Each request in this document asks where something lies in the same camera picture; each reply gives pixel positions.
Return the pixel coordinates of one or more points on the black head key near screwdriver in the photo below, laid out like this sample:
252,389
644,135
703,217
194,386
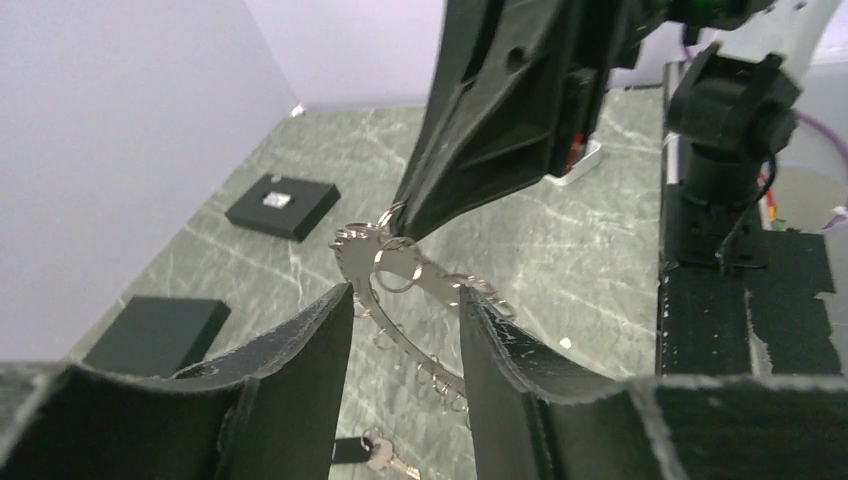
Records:
372,449

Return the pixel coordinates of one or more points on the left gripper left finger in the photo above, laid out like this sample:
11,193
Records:
266,410

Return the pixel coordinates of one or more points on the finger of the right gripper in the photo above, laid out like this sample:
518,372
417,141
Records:
516,84

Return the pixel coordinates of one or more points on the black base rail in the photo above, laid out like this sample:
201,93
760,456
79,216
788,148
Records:
766,321

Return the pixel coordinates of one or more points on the plain black box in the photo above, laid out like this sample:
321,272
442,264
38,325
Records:
158,336

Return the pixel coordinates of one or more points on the black box with label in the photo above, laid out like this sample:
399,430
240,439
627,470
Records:
284,207

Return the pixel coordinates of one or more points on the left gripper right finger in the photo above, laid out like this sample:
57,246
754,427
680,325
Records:
534,414

